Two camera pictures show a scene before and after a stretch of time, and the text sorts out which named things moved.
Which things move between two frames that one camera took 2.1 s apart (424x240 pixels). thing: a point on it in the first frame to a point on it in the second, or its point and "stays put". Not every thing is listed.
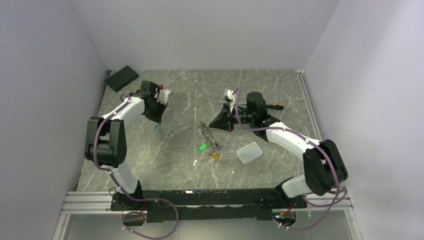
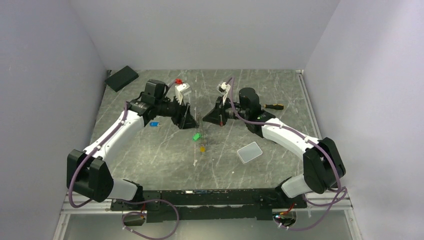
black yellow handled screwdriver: [278, 107] stays put
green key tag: [203, 147] to [196, 136]
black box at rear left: [121, 78] stays put
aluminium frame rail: [100, 202] stays put
